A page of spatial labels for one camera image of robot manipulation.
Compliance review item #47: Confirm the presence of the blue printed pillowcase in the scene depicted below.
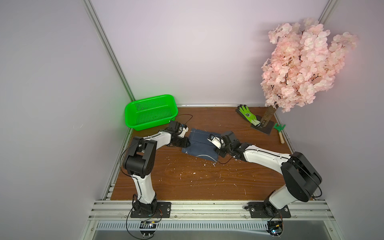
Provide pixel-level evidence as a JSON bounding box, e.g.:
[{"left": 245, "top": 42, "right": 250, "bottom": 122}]
[{"left": 182, "top": 129, "right": 221, "bottom": 163}]

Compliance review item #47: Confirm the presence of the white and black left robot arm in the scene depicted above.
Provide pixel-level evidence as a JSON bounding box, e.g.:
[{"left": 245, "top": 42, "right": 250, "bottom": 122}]
[{"left": 122, "top": 131, "right": 191, "bottom": 216}]

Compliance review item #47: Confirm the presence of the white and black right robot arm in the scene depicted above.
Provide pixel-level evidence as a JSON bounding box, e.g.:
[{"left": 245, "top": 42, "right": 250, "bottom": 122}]
[{"left": 216, "top": 143, "right": 322, "bottom": 218}]

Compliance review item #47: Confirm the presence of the green and black work glove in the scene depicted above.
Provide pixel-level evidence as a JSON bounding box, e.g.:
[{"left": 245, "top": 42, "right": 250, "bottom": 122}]
[{"left": 237, "top": 105, "right": 261, "bottom": 127}]

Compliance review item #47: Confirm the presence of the green plastic basket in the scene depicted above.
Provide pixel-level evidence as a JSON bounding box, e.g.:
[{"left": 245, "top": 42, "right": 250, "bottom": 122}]
[{"left": 125, "top": 95, "right": 179, "bottom": 131}]

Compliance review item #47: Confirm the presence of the pink artificial blossom tree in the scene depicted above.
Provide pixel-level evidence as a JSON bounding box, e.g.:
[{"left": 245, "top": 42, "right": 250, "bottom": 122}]
[{"left": 261, "top": 18, "right": 358, "bottom": 113}]

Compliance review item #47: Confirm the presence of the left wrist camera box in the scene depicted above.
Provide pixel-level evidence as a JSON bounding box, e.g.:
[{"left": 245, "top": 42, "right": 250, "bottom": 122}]
[{"left": 167, "top": 121, "right": 189, "bottom": 138}]

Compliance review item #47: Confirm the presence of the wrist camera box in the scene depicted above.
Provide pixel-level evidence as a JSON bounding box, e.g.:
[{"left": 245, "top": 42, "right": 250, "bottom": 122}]
[
  {"left": 207, "top": 131, "right": 238, "bottom": 149},
  {"left": 167, "top": 121, "right": 189, "bottom": 138}
]

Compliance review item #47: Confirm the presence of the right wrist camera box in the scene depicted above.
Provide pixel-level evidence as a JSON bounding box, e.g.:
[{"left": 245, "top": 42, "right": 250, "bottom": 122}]
[{"left": 207, "top": 131, "right": 238, "bottom": 149}]

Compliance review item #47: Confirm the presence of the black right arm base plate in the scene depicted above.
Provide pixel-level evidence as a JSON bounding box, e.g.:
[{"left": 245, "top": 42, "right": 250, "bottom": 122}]
[{"left": 244, "top": 202, "right": 292, "bottom": 219}]

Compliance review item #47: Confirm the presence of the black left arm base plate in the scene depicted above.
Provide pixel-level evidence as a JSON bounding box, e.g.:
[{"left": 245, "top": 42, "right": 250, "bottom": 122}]
[{"left": 130, "top": 201, "right": 172, "bottom": 219}]

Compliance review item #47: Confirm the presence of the right circuit board under rail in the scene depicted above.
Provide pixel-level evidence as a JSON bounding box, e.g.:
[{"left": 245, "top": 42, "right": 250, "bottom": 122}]
[{"left": 267, "top": 221, "right": 284, "bottom": 237}]

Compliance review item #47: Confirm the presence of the circuit board under rail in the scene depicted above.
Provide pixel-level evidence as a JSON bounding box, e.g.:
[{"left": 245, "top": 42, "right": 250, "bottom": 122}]
[
  {"left": 139, "top": 221, "right": 158, "bottom": 239},
  {"left": 267, "top": 221, "right": 284, "bottom": 237}
]

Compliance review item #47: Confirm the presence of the left circuit board under rail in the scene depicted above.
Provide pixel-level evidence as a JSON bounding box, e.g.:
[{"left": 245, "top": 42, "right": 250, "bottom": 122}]
[{"left": 139, "top": 221, "right": 158, "bottom": 239}]

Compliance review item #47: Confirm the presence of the aluminium front rail frame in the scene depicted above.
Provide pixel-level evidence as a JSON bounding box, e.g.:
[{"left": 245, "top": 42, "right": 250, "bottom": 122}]
[{"left": 80, "top": 200, "right": 344, "bottom": 240}]

